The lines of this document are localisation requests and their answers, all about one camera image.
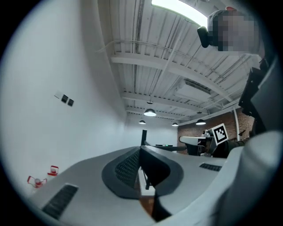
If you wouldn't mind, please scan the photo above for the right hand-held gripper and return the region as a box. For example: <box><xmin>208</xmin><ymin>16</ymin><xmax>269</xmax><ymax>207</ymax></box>
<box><xmin>178</xmin><ymin>123</ymin><xmax>229</xmax><ymax>158</ymax></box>

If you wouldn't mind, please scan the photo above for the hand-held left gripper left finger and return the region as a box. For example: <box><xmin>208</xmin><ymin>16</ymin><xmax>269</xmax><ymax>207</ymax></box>
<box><xmin>30</xmin><ymin>146</ymin><xmax>155</xmax><ymax>226</ymax></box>

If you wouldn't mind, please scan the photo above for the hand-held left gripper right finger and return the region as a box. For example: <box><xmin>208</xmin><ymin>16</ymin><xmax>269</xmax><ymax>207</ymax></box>
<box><xmin>140</xmin><ymin>146</ymin><xmax>228</xmax><ymax>226</ymax></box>

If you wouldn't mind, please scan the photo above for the person's right forearm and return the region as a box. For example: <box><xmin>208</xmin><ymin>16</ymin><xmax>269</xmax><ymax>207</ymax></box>
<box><xmin>223</xmin><ymin>138</ymin><xmax>252</xmax><ymax>158</ymax></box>

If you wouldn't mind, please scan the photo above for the white ceiling air conditioner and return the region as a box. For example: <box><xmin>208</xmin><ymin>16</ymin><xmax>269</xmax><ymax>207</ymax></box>
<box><xmin>174</xmin><ymin>78</ymin><xmax>213</xmax><ymax>100</ymax></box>

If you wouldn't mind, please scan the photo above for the black chest-mounted screen device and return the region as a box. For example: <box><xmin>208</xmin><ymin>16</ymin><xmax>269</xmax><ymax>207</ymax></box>
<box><xmin>238</xmin><ymin>57</ymin><xmax>277</xmax><ymax>137</ymax></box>

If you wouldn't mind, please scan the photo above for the person's head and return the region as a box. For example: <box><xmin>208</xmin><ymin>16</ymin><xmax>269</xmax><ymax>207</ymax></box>
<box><xmin>207</xmin><ymin>6</ymin><xmax>263</xmax><ymax>53</ymax></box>

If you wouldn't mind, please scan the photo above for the bright ceiling light panel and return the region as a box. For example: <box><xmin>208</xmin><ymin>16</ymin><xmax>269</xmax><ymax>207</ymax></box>
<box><xmin>151</xmin><ymin>0</ymin><xmax>210</xmax><ymax>26</ymax></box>

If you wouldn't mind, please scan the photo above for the black head-mounted camera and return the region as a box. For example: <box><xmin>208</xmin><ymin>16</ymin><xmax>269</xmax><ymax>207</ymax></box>
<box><xmin>196</xmin><ymin>26</ymin><xmax>214</xmax><ymax>48</ymax></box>

